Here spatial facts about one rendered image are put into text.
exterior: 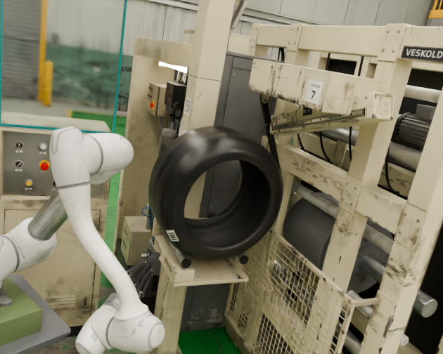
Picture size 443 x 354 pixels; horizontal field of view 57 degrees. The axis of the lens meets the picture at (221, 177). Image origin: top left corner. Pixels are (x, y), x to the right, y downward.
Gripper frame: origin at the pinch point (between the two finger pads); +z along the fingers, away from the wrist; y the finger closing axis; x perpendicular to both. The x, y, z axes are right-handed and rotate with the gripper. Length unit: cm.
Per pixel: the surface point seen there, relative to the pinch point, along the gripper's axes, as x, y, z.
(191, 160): 12.5, -25.4, 29.7
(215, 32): 11, -61, 84
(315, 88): 59, -38, 54
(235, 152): 26, -21, 42
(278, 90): 39, -34, 70
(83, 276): -88, 42, 26
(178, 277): -3.8, 21.7, 12.0
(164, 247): -19.1, 18.6, 27.2
